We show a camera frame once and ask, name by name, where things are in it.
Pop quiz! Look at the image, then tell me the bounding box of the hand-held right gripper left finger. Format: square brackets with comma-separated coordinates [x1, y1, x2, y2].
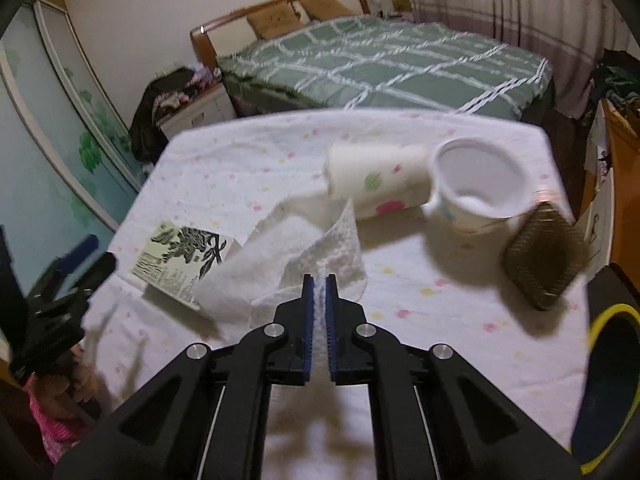
[52, 274, 317, 480]

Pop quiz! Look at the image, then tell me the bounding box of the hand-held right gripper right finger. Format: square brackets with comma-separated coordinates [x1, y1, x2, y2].
[325, 274, 583, 480]

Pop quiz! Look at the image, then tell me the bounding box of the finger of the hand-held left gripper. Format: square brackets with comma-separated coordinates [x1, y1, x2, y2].
[54, 234, 99, 286]
[70, 251, 117, 306]

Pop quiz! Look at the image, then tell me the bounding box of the white paper tissue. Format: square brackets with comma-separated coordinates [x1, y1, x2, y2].
[197, 199, 370, 323]

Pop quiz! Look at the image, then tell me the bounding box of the white box with black print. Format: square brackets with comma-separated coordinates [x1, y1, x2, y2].
[131, 220, 243, 311]

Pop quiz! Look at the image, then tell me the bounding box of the dark bin with yellow rim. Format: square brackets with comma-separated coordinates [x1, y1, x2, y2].
[570, 305, 640, 473]

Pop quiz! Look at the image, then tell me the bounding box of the pink cloth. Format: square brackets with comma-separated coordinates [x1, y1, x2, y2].
[25, 355, 108, 463]

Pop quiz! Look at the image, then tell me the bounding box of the glass wardrobe sliding door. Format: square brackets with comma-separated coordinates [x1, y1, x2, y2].
[0, 0, 151, 281]

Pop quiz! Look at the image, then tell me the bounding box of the dark clothes pile on nightstand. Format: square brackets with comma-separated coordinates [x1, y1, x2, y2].
[129, 66, 223, 161]

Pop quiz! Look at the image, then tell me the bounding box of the white nightstand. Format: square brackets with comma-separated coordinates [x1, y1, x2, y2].
[152, 82, 236, 141]

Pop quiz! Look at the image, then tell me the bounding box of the wooden bed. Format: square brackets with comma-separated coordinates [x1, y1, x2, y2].
[190, 0, 556, 116]

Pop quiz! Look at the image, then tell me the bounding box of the green plaid duvet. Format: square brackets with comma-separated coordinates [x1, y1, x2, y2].
[217, 15, 553, 113]

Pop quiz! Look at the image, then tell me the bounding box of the brown bear face pillow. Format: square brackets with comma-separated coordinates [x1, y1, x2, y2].
[246, 2, 306, 40]

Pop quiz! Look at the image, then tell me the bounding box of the brown plain pillow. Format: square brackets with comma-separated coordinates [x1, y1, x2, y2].
[300, 0, 353, 21]

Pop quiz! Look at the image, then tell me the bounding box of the wooden desk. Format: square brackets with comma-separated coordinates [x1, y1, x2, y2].
[582, 97, 640, 281]

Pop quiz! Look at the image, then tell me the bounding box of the pink and beige curtain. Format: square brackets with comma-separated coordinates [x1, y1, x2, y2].
[385, 0, 640, 118]

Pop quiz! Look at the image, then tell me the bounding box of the pile of dark clothes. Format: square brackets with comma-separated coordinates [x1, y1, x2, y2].
[590, 49, 640, 106]

